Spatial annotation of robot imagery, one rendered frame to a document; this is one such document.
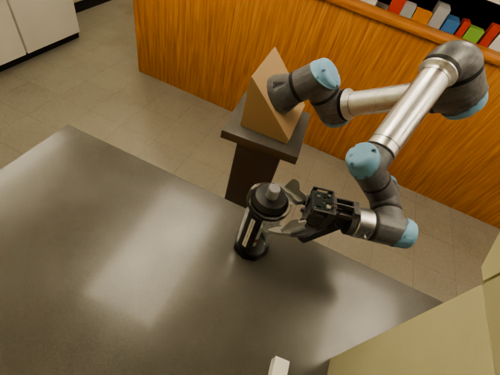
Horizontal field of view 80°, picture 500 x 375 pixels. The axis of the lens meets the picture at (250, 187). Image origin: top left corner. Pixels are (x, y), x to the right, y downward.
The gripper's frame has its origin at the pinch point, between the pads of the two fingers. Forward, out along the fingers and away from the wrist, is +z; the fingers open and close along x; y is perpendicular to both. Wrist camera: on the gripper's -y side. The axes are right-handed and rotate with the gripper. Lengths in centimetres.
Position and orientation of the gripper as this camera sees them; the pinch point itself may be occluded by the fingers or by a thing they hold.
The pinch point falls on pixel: (269, 206)
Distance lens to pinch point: 73.3
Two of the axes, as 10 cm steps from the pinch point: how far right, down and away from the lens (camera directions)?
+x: -1.4, 7.5, -6.5
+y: 2.0, -6.2, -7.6
